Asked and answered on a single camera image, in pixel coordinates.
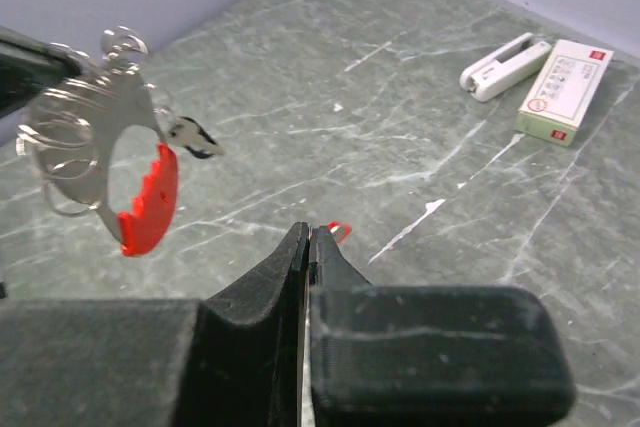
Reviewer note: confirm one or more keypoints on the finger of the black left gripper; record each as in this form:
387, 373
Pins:
29, 66

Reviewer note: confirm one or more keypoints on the white green staple box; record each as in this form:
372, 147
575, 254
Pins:
558, 100

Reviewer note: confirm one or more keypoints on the white stapler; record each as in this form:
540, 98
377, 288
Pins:
505, 67

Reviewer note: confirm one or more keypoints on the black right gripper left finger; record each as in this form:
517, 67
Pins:
234, 359

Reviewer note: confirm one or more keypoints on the red handled metal key holder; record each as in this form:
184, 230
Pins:
70, 132

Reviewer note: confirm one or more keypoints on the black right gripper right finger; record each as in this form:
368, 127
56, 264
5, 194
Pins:
449, 355

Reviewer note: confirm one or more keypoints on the red usb stick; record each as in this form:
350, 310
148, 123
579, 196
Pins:
339, 230

